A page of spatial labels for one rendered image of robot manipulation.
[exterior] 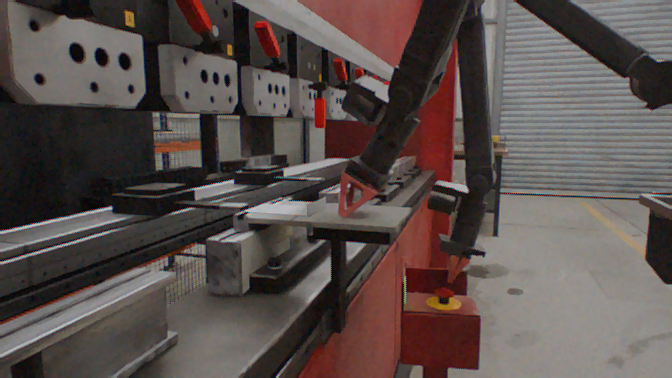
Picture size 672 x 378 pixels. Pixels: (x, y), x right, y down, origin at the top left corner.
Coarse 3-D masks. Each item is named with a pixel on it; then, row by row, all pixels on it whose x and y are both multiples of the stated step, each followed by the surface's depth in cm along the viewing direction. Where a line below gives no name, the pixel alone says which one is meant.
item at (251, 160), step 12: (240, 120) 80; (252, 120) 80; (264, 120) 85; (240, 132) 80; (252, 132) 80; (264, 132) 85; (240, 144) 81; (252, 144) 81; (264, 144) 85; (252, 156) 81; (264, 156) 87
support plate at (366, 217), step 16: (336, 208) 86; (368, 208) 86; (384, 208) 86; (400, 208) 86; (288, 224) 76; (304, 224) 75; (320, 224) 74; (336, 224) 73; (352, 224) 72; (368, 224) 72; (384, 224) 72; (400, 224) 75
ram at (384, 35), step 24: (240, 0) 69; (264, 0) 76; (312, 0) 98; (336, 0) 113; (360, 0) 135; (384, 0) 168; (408, 0) 221; (288, 24) 86; (336, 24) 114; (360, 24) 137; (384, 24) 170; (408, 24) 225; (336, 48) 115; (384, 48) 172; (384, 72) 175
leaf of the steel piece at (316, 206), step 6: (324, 198) 85; (312, 204) 79; (318, 204) 82; (324, 204) 85; (264, 210) 83; (270, 210) 83; (276, 210) 83; (282, 210) 83; (288, 210) 83; (294, 210) 83; (300, 210) 83; (306, 210) 83; (312, 210) 80; (318, 210) 82; (306, 216) 78
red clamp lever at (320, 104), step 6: (312, 84) 95; (318, 84) 95; (324, 84) 95; (318, 90) 96; (318, 96) 96; (318, 102) 96; (324, 102) 96; (318, 108) 96; (324, 108) 96; (318, 114) 96; (324, 114) 96; (318, 120) 96; (324, 120) 96; (318, 126) 97; (324, 126) 96
